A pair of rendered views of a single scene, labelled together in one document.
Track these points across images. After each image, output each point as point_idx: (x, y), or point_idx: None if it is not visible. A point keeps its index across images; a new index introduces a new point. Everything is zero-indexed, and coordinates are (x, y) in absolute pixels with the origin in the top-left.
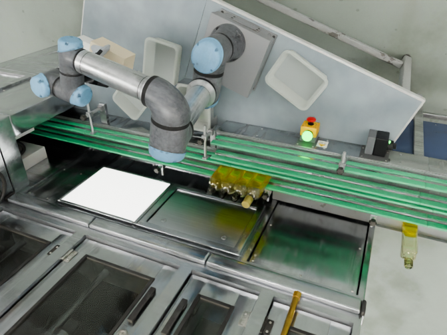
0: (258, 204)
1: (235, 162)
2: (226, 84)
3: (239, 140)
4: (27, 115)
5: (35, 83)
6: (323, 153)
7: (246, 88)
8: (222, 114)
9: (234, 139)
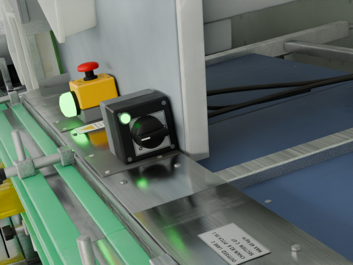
0: (22, 252)
1: (1, 154)
2: (9, 0)
3: (23, 113)
4: None
5: None
6: (62, 145)
7: (15, 3)
8: (69, 70)
9: (22, 110)
